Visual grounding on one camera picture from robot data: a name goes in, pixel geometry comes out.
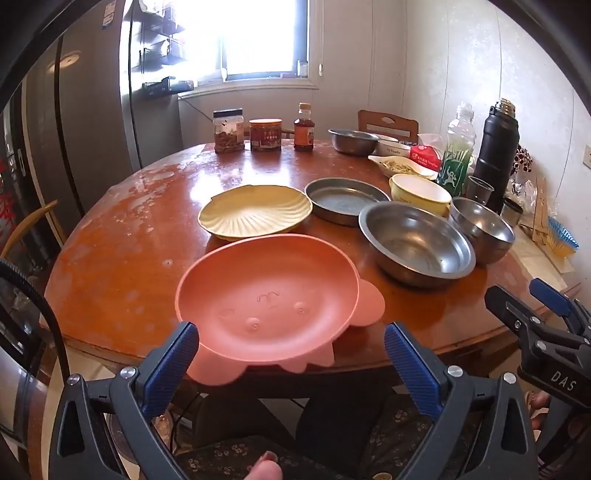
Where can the black storage rack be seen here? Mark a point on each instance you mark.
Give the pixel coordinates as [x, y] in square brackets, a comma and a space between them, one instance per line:
[166, 50]

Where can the brown syrup bottle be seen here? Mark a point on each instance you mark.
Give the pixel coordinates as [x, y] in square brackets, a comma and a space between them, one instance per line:
[304, 131]

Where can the black thermos flask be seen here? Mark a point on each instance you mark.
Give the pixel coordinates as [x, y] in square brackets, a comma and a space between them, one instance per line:
[496, 152]

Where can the window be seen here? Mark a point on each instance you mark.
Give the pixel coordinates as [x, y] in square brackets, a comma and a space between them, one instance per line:
[258, 37]

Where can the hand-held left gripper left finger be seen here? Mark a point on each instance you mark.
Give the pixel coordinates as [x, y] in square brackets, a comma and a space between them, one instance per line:
[168, 369]

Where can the glass door with red decals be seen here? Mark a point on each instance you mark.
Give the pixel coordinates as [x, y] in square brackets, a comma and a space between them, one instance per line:
[14, 184]

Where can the large steel bowl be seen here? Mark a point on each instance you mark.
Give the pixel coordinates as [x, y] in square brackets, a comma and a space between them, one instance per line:
[415, 244]

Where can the person's bare toe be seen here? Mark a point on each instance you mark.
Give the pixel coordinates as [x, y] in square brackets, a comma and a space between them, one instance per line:
[264, 468]

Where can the clear plastic bag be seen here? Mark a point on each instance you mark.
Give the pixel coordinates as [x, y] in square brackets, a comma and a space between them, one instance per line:
[524, 180]

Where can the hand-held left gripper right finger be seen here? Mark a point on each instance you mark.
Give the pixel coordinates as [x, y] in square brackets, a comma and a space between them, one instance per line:
[411, 364]

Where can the white wall outlet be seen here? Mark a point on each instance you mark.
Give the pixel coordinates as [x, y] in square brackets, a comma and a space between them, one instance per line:
[587, 156]

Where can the person's right hand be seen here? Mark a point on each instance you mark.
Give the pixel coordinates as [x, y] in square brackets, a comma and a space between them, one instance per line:
[540, 410]

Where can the green plastic bottle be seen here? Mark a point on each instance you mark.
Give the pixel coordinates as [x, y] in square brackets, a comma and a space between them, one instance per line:
[455, 170]

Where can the small steel bowl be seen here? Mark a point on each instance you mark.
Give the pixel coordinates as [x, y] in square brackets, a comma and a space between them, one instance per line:
[485, 230]

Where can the yellow shell-shaped plate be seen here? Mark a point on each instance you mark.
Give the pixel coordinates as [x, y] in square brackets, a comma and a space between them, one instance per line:
[254, 210]

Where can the stack of blue cupcake liners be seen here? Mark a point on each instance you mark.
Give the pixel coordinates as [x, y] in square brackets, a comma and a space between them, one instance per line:
[563, 235]

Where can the wooden chopsticks packet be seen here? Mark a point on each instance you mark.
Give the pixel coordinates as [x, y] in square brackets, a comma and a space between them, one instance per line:
[541, 212]

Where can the clear plastic cup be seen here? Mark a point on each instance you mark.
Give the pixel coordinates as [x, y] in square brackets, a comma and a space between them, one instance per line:
[480, 191]

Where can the red tissue packet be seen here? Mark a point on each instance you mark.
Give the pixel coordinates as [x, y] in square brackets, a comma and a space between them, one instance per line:
[422, 157]

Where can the grey refrigerator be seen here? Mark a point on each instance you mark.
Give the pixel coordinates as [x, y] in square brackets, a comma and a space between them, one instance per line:
[92, 115]

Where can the wooden chair with carved back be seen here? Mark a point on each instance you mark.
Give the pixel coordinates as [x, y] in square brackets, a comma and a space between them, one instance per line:
[388, 122]

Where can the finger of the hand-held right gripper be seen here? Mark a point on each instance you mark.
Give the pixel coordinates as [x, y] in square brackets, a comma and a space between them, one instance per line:
[512, 309]
[549, 295]

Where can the white plate with food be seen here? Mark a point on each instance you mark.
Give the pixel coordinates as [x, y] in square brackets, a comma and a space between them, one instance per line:
[401, 166]

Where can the curved wooden chair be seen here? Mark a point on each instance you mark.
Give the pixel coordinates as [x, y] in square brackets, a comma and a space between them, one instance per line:
[32, 221]

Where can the steel thermos cap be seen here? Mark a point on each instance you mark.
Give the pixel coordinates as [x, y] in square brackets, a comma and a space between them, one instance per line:
[511, 213]

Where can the pale flat board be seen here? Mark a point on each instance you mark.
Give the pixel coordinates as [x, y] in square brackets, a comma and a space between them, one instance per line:
[535, 263]

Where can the black-lidded glass jar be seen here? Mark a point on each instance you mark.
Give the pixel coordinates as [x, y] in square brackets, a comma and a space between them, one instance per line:
[228, 131]

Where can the white printed ceramic bowl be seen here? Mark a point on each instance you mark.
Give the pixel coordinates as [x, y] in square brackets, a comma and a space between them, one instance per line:
[395, 148]

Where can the steel plate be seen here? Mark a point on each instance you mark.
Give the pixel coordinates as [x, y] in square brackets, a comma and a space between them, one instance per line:
[341, 201]

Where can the orange-lidded jar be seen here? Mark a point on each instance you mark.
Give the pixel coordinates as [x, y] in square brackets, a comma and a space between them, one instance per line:
[265, 136]

